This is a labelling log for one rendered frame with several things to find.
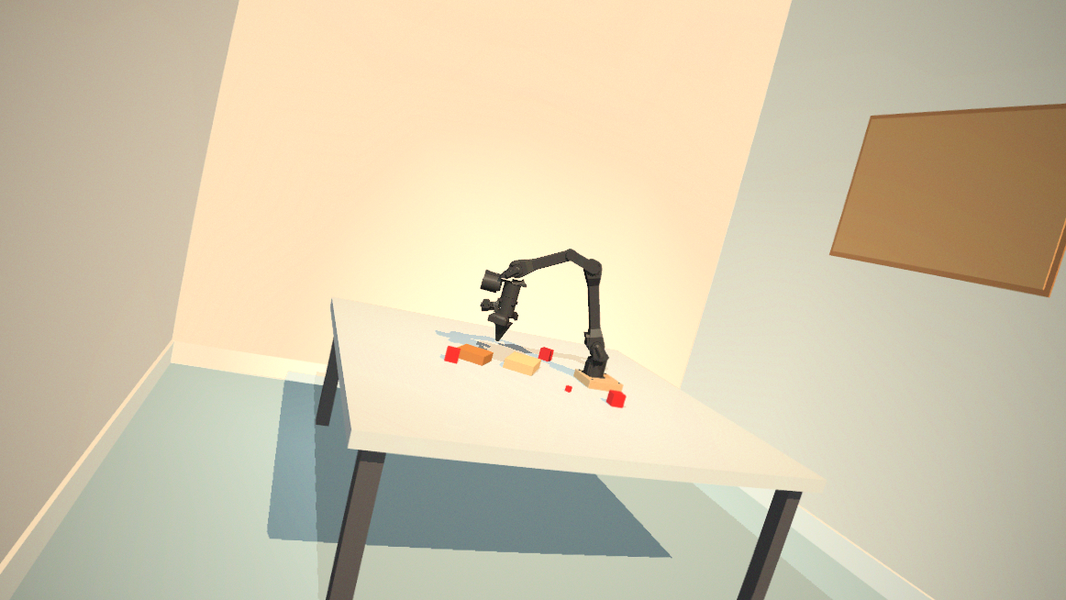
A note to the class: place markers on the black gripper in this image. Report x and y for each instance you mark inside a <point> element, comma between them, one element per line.
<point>506,310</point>

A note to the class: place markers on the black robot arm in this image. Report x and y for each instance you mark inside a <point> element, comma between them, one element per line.
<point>593,339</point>

